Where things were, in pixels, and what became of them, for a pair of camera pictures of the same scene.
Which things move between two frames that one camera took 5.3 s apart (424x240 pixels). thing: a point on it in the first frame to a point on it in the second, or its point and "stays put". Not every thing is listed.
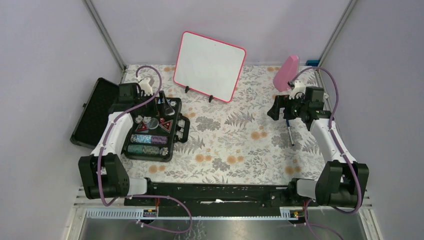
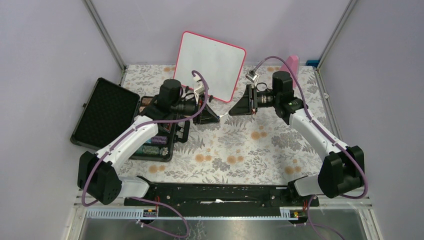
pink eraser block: (286, 72) stays put
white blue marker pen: (290, 132) to (221, 115)
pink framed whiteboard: (208, 66) stays put
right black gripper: (283, 101) to (244, 106)
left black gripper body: (140, 98) to (186, 107)
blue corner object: (314, 63) stays put
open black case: (154, 131) stays put
